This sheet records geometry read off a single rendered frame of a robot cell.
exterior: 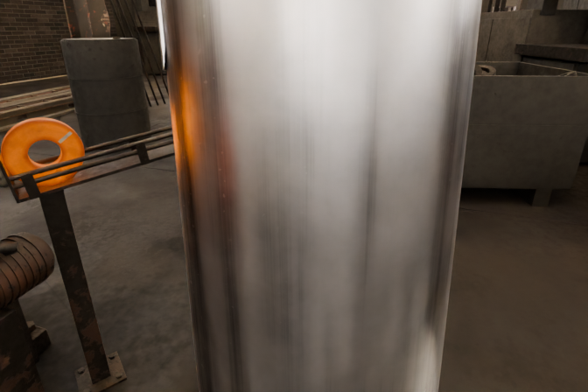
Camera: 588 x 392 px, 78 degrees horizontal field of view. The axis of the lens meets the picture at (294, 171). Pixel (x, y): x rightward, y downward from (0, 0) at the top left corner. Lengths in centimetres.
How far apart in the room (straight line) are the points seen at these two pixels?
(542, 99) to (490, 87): 28
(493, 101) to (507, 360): 128
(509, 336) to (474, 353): 16
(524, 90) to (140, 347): 207
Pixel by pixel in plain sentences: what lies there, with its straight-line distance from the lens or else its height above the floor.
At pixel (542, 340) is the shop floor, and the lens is 158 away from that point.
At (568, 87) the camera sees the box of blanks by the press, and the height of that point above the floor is 68.
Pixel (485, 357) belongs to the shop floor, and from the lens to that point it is 143.
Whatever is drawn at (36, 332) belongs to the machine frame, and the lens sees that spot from 151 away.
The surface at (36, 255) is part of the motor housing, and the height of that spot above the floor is 50.
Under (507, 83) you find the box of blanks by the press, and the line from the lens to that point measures 221.
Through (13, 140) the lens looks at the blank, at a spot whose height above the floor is 75.
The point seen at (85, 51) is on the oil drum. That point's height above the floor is 80.
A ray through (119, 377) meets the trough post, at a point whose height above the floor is 1.
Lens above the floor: 97
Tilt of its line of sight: 22 degrees down
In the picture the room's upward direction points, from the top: straight up
